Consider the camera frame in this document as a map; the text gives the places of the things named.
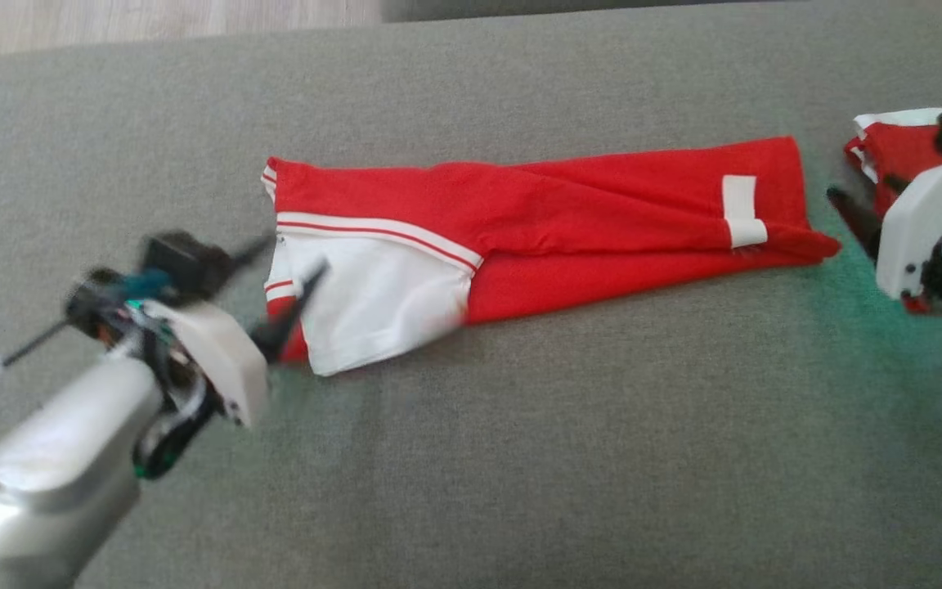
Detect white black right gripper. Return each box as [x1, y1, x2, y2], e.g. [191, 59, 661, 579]
[826, 152, 942, 301]

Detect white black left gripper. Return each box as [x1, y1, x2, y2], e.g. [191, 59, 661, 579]
[142, 234, 330, 429]

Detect red shorts with white waistband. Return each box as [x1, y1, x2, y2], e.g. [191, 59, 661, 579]
[842, 106, 942, 315]

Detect red Bulls 23 jersey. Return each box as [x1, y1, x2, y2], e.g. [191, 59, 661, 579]
[260, 135, 842, 378]

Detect grey sofa seat cushion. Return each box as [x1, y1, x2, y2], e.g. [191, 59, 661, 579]
[0, 0, 942, 589]

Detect grey sofa back cushion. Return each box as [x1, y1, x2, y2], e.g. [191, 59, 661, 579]
[379, 0, 811, 24]

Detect black cable with teal plug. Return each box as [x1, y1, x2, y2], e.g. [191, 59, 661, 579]
[0, 268, 176, 403]

